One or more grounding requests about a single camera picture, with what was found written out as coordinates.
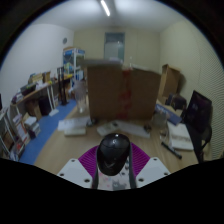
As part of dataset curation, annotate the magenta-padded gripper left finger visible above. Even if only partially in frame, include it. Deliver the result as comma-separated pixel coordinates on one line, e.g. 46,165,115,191
57,145,101,190

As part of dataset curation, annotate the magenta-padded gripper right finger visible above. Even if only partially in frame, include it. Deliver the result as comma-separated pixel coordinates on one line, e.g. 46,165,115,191
129,142,172,189

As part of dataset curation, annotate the black computer mouse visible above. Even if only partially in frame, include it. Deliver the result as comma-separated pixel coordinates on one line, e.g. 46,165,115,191
96,132,132,177

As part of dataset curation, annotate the black pen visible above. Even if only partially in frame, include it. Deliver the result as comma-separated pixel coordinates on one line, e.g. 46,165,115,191
161,141,183,160

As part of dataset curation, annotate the plain white paper sheet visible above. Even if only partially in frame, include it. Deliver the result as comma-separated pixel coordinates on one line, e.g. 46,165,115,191
114,119,151,139

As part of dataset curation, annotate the white paper sheet with writing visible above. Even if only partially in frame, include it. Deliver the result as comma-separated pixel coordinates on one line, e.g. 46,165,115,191
57,116,91,132

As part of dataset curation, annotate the small white calculator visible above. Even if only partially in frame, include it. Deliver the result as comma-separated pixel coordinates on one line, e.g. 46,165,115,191
96,121,119,137

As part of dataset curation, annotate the flat blue box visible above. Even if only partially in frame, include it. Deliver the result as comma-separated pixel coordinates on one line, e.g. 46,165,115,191
154,103,183,126

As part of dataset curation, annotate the low shelf unit with books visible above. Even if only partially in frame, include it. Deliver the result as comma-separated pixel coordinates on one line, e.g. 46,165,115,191
0,106,41,161

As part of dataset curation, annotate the black bin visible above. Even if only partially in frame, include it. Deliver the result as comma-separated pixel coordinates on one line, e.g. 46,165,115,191
37,95,53,117

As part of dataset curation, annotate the black monitor screen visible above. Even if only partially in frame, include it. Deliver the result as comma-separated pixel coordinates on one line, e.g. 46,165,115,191
184,89,213,134

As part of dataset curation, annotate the clear glass jar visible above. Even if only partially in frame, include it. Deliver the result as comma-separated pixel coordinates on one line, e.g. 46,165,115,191
73,79,88,114

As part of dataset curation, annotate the black floor stand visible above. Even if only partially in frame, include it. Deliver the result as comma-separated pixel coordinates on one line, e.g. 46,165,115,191
56,66,69,106

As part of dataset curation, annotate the large brown cardboard box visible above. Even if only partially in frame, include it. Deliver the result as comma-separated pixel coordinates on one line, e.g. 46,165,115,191
87,63,162,121

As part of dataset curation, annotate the long wooden side desk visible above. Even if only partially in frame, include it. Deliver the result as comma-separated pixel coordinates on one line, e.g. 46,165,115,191
11,74,73,114

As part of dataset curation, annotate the open empty cardboard box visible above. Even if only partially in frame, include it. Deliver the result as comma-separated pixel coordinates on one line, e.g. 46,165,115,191
158,63,182,101

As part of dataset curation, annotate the blue-white glass cabinet machine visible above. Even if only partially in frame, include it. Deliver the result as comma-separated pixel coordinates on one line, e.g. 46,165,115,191
63,47,86,81

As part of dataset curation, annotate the grey door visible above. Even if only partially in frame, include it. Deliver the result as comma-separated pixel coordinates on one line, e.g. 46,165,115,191
103,31,126,63

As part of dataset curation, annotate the ceiling tube light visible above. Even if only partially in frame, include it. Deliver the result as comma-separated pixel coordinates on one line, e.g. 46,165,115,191
99,0,111,18

